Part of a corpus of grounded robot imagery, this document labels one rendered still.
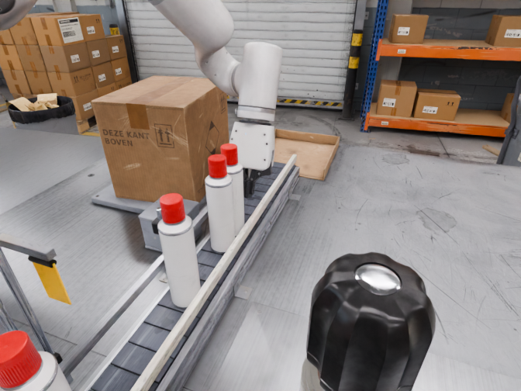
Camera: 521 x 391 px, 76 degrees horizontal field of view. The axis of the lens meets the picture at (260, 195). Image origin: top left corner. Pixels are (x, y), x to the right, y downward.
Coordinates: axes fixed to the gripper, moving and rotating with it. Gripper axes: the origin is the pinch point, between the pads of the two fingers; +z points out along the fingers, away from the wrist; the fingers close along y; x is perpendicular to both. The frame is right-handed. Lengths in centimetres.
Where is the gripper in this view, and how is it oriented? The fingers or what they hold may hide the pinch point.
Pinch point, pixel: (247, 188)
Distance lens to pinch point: 78.7
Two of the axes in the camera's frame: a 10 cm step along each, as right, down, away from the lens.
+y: 9.4, 1.8, -3.0
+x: 3.2, -1.6, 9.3
